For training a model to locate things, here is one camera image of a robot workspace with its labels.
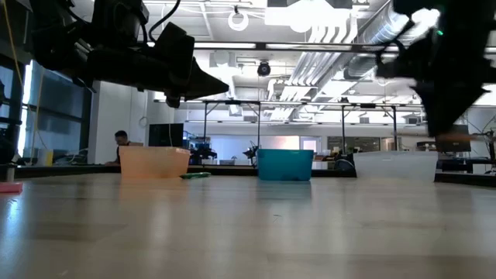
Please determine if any white hanging ring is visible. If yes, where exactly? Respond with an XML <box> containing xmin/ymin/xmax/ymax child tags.
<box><xmin>227</xmin><ymin>10</ymin><xmax>250</xmax><ymax>33</ymax></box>

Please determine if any clear plastic bin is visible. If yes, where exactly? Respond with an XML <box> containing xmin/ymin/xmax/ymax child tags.
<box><xmin>353</xmin><ymin>150</ymin><xmax>439</xmax><ymax>183</ymax></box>

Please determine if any black gantry frame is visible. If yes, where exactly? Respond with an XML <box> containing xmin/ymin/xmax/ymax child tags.
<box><xmin>309</xmin><ymin>102</ymin><xmax>400</xmax><ymax>153</ymax></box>
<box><xmin>201</xmin><ymin>99</ymin><xmax>263</xmax><ymax>150</ymax></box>

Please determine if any yellow cable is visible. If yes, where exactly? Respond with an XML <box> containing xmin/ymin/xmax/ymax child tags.
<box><xmin>2</xmin><ymin>0</ymin><xmax>46</xmax><ymax>154</ymax></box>

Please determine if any pale yellow background container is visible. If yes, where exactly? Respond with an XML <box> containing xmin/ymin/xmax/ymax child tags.
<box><xmin>36</xmin><ymin>149</ymin><xmax>54</xmax><ymax>167</ymax></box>

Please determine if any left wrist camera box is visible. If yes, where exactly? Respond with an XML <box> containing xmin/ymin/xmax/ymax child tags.
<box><xmin>153</xmin><ymin>22</ymin><xmax>196</xmax><ymax>69</ymax></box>

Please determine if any black aluminium table frame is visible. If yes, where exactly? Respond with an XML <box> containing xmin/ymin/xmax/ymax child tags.
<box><xmin>11</xmin><ymin>164</ymin><xmax>496</xmax><ymax>188</ymax></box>

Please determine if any pink eraser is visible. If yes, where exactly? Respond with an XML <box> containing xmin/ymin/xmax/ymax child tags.
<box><xmin>0</xmin><ymin>182</ymin><xmax>24</xmax><ymax>195</ymax></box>

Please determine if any person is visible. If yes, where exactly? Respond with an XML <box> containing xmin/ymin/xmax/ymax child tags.
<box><xmin>104</xmin><ymin>129</ymin><xmax>135</xmax><ymax>167</ymax></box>

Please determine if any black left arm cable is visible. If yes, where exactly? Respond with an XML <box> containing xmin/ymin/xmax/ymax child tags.
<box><xmin>149</xmin><ymin>0</ymin><xmax>182</xmax><ymax>40</ymax></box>

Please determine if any green pen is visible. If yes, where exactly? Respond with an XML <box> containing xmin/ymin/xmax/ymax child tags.
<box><xmin>179</xmin><ymin>171</ymin><xmax>212</xmax><ymax>180</ymax></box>

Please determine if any black monitor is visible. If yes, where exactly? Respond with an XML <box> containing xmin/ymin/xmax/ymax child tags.
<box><xmin>149</xmin><ymin>123</ymin><xmax>184</xmax><ymax>147</ymax></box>
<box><xmin>433</xmin><ymin>137</ymin><xmax>472</xmax><ymax>153</ymax></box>

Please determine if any orange translucent plastic bin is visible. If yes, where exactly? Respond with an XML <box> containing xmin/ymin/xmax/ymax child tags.
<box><xmin>118</xmin><ymin>146</ymin><xmax>191</xmax><ymax>180</ymax></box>

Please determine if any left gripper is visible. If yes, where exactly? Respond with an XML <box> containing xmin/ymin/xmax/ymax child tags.
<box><xmin>87</xmin><ymin>50</ymin><xmax>230</xmax><ymax>109</ymax></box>

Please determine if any silver ventilation duct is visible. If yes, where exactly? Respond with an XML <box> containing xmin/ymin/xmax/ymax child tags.
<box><xmin>343</xmin><ymin>7</ymin><xmax>425</xmax><ymax>81</ymax></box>

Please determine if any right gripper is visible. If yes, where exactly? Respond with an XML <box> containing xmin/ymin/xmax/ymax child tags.
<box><xmin>377</xmin><ymin>30</ymin><xmax>496</xmax><ymax>136</ymax></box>

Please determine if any teal plastic bin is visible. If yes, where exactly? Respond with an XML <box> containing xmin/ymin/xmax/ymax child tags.
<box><xmin>257</xmin><ymin>148</ymin><xmax>315</xmax><ymax>182</ymax></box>

